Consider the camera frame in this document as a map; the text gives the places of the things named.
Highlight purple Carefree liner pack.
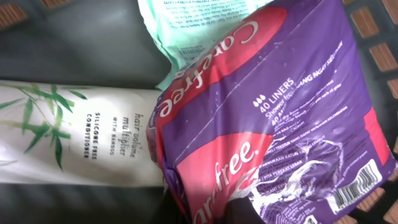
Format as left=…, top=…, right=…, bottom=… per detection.
left=147, top=0, right=396, bottom=223

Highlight mint green wipes pack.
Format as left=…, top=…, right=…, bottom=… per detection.
left=138, top=0, right=272, bottom=90

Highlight white bamboo conditioner tube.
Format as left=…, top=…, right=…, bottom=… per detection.
left=1, top=81, right=163, bottom=187

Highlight grey plastic basket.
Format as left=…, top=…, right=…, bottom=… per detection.
left=1, top=0, right=397, bottom=223

